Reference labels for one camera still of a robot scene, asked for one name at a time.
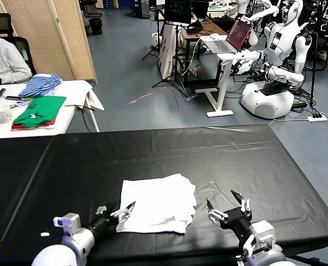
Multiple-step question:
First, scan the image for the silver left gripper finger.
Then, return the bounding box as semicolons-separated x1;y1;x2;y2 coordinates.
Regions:
110;201;137;224
96;203;117;216

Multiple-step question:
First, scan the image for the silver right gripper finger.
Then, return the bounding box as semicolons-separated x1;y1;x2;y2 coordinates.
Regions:
205;198;229;227
230;190;251;214

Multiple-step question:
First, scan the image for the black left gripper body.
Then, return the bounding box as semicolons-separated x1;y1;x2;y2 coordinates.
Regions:
86;214;120;239

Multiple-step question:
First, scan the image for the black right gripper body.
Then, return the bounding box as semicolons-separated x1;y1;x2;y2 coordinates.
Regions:
221;207;254;242

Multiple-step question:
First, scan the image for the white t-shirt with red print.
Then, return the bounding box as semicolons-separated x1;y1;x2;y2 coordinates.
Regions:
116;173;197;235

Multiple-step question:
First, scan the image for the blue striped clothes pile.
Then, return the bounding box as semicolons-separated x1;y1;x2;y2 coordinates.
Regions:
18;74;64;98

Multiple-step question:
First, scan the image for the white side table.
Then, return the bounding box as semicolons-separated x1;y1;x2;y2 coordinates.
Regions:
0;80;100;139

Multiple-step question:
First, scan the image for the white power strip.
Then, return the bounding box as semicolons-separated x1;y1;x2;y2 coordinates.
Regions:
307;112;328;122

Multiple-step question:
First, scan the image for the green folded shirt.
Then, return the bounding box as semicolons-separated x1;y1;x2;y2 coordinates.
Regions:
13;95;67;128

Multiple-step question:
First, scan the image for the red folded shirt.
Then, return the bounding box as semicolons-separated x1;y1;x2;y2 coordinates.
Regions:
11;119;56;130

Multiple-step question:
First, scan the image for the white cloth bag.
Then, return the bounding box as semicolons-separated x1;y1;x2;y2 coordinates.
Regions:
52;80;105;111

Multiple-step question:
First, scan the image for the white laptop stand desk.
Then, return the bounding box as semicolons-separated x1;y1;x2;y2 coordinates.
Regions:
194;51;260;118

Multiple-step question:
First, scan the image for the lavender folded cloth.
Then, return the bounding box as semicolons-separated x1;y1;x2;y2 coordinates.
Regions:
46;83;63;96

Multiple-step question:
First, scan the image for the white paper cup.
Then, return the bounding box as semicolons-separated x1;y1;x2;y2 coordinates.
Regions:
0;104;14;124

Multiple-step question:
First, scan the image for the black stand pole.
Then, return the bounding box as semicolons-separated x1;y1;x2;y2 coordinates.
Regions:
307;16;321;108

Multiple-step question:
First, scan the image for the grey laptop with red screen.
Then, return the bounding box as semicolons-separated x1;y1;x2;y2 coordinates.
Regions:
201;18;253;54

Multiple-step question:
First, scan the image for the white printed board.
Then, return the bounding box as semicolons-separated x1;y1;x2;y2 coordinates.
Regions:
157;23;178;81

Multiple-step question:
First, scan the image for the white humanoid robot on base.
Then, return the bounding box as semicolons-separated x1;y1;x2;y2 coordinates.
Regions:
230;0;313;120

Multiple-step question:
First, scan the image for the seated person in white hoodie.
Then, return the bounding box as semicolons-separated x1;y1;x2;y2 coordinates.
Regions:
0;34;33;85

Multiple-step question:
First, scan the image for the brown wooden desk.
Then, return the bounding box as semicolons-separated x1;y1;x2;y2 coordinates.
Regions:
180;18;228;86

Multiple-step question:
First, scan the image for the black office chair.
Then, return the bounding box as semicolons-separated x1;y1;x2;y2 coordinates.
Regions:
0;13;37;83

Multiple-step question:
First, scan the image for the black tripod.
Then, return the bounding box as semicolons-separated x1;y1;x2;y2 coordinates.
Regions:
141;5;167;61

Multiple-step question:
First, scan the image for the black trash bin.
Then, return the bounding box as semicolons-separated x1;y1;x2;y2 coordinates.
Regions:
88;18;103;36

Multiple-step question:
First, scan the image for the bamboo folding screen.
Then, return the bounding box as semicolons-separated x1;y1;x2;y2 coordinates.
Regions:
0;0;98;84

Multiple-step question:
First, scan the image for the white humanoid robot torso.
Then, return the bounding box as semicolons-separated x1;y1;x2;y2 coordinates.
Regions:
226;0;280;22

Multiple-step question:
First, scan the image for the black monitor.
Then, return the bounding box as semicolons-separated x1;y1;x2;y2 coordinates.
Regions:
163;0;192;25

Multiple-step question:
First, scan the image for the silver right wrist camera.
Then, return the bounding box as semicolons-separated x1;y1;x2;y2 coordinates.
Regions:
245;220;277;252

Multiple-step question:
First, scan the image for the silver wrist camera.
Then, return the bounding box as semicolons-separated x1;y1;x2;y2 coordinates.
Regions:
245;220;277;252
53;212;83;238

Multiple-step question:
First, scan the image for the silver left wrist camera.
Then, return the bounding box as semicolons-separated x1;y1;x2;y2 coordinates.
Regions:
53;212;83;238

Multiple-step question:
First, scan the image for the red cable on floor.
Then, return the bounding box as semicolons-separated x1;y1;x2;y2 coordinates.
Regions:
129;85;181;116

